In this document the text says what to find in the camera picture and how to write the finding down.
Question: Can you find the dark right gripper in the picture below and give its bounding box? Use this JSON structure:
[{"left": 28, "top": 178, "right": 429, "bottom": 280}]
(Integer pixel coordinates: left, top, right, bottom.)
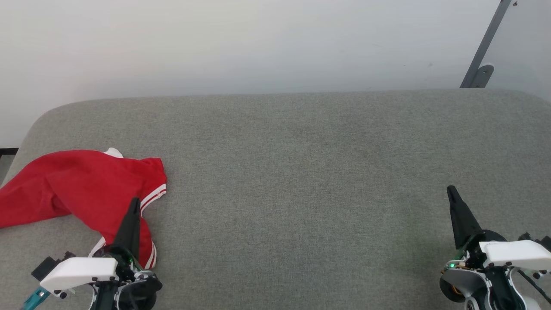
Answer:
[{"left": 439, "top": 186, "right": 529, "bottom": 310}]

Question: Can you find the red shirt with white sleeves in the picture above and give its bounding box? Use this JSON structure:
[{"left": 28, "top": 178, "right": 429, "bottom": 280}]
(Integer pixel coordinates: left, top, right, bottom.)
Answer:
[{"left": 0, "top": 148, "right": 167, "bottom": 270}]

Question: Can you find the teal left camera connector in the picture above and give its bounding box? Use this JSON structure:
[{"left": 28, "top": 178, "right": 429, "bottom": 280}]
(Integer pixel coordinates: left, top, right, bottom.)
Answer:
[{"left": 22, "top": 287, "right": 50, "bottom": 310}]

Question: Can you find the grey metal post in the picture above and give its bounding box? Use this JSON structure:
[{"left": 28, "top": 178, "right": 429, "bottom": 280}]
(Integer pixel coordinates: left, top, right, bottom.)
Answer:
[{"left": 460, "top": 0, "right": 513, "bottom": 89}]

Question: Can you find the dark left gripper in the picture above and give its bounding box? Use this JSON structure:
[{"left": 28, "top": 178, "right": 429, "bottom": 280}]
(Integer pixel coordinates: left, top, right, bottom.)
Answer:
[{"left": 93, "top": 197, "right": 163, "bottom": 310}]

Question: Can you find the white left camera bracket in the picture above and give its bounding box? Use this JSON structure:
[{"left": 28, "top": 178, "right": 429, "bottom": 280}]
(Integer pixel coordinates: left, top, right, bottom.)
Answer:
[{"left": 40, "top": 257, "right": 119, "bottom": 298}]

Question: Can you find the white camera bracket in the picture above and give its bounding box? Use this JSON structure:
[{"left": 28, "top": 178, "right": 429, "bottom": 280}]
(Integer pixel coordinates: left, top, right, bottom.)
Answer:
[
  {"left": 40, "top": 257, "right": 119, "bottom": 298},
  {"left": 479, "top": 240, "right": 551, "bottom": 271}
]

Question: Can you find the white right camera bracket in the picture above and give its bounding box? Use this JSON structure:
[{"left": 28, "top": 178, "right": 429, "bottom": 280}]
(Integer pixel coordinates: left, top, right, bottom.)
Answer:
[{"left": 479, "top": 240, "right": 551, "bottom": 271}]

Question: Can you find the frosted glass panel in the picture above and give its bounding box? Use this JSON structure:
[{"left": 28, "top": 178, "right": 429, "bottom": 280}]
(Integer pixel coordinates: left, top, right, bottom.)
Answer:
[{"left": 484, "top": 0, "right": 551, "bottom": 102}]

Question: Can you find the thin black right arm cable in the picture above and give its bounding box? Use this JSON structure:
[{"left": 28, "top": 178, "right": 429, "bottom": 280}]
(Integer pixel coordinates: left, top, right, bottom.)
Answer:
[{"left": 514, "top": 268, "right": 551, "bottom": 304}]

